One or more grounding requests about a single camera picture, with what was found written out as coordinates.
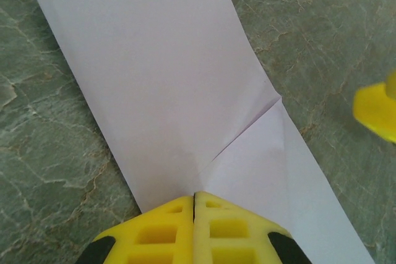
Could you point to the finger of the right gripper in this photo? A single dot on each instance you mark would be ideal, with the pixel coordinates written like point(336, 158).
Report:
point(377, 109)

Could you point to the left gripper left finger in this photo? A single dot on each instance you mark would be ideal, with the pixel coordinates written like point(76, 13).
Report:
point(154, 236)

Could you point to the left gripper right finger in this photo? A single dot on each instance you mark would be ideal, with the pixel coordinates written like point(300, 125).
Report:
point(235, 236)

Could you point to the purple square paper sheet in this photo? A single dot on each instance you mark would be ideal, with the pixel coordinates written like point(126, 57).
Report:
point(154, 75)

